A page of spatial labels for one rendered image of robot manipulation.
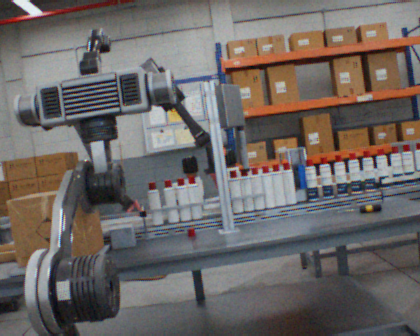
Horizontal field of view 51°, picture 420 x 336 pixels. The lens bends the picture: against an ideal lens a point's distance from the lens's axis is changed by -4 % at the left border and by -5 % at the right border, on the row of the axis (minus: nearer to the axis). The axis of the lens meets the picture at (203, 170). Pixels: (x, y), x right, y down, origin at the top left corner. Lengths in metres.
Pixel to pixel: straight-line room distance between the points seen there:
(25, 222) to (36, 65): 5.51
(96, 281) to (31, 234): 0.72
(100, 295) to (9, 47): 6.43
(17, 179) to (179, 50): 2.95
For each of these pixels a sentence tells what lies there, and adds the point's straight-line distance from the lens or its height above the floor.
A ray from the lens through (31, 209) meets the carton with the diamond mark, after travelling 1.86.
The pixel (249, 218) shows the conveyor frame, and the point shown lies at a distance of 2.16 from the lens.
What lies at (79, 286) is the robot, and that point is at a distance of 1.21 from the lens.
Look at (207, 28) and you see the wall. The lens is 6.87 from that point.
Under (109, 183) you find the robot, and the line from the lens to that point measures 1.62.
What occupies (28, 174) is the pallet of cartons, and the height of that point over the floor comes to 1.19.
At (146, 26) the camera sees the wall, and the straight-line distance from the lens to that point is 6.95.
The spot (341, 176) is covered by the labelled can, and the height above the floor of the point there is 0.98.
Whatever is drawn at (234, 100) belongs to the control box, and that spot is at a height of 1.40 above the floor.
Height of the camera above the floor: 1.22
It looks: 3 degrees down
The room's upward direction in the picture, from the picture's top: 8 degrees counter-clockwise
